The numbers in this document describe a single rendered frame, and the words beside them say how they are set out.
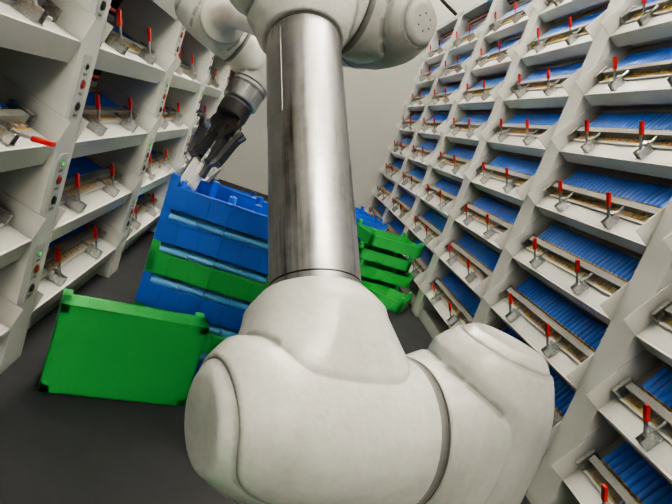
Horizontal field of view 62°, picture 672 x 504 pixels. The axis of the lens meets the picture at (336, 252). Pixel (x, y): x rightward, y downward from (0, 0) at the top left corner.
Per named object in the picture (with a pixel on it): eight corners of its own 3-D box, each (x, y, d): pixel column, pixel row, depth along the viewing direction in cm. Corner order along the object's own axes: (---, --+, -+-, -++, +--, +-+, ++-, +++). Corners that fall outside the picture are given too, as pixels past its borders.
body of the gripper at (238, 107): (257, 118, 137) (238, 149, 135) (230, 108, 140) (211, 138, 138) (246, 100, 130) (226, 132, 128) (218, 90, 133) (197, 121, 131)
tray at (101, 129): (141, 144, 172) (166, 108, 170) (63, 160, 113) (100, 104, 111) (83, 104, 168) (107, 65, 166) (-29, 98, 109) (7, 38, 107)
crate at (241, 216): (286, 229, 151) (296, 201, 150) (287, 246, 132) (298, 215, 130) (178, 193, 146) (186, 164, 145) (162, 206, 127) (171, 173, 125)
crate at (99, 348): (183, 407, 126) (179, 388, 133) (209, 327, 122) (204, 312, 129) (37, 392, 113) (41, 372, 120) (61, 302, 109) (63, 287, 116)
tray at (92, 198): (124, 203, 176) (149, 167, 174) (41, 247, 117) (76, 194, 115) (67, 164, 172) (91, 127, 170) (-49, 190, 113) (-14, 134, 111)
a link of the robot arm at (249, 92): (241, 91, 142) (229, 110, 140) (228, 68, 133) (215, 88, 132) (270, 102, 138) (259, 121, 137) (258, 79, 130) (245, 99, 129)
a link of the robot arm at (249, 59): (257, 102, 143) (216, 68, 136) (286, 55, 146) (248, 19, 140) (276, 96, 134) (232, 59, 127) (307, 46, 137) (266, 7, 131)
